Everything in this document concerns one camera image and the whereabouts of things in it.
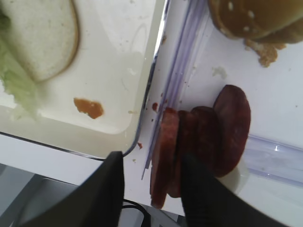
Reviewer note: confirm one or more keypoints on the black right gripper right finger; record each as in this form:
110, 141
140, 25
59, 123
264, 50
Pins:
208, 203

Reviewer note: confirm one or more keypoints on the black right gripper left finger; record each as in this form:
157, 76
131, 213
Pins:
95, 203

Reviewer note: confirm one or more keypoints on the lettuce leaf on tray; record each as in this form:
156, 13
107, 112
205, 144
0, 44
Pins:
17, 82

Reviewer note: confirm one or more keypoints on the dark sausage slice middle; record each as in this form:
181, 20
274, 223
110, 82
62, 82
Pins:
199, 135

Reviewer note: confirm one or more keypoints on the dark sausage slice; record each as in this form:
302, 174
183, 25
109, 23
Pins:
234, 115
199, 135

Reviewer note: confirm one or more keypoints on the cream metal tray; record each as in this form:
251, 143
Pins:
116, 53

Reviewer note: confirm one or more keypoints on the dark sausage slice rear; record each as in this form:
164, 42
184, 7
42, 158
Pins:
234, 115

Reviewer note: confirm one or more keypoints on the bun crumb on table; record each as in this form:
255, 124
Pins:
267, 53

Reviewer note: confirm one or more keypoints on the bottom bun on tray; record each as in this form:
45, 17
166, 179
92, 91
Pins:
43, 35

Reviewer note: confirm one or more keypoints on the sesame bun tops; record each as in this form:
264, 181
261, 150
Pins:
264, 21

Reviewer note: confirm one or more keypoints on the right lower clear rail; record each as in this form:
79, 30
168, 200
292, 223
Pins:
274, 160

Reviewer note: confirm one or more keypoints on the right long clear rail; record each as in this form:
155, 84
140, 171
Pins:
183, 24

